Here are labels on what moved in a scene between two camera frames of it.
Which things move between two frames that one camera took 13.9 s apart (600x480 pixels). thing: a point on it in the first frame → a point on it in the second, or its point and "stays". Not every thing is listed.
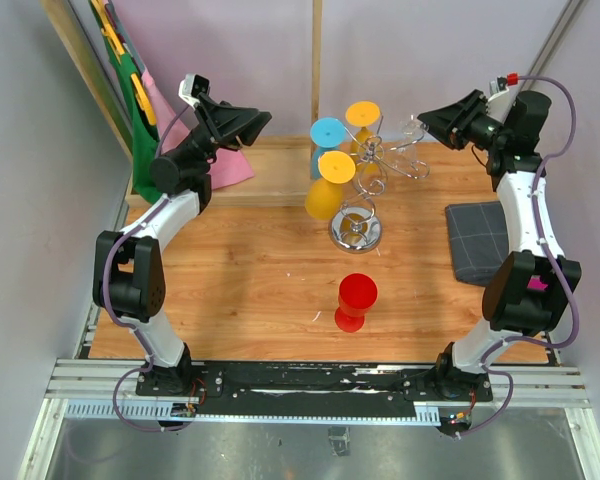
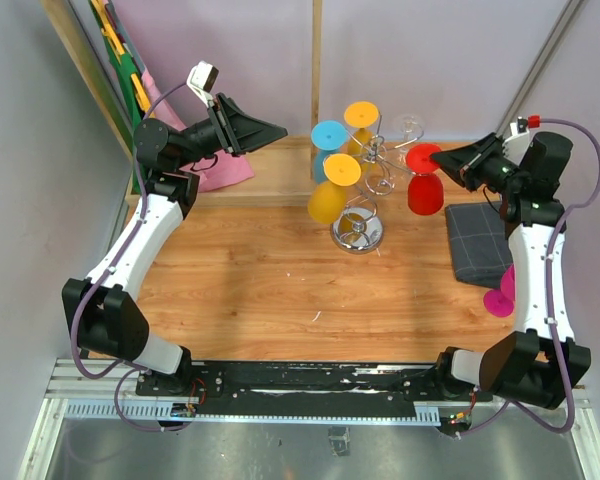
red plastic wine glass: (357, 292) → (425, 187)
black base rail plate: (313, 386) stays
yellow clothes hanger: (115, 44) stays
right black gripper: (451, 123) → (466, 162)
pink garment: (174, 129) stays
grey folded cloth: (479, 240) stays
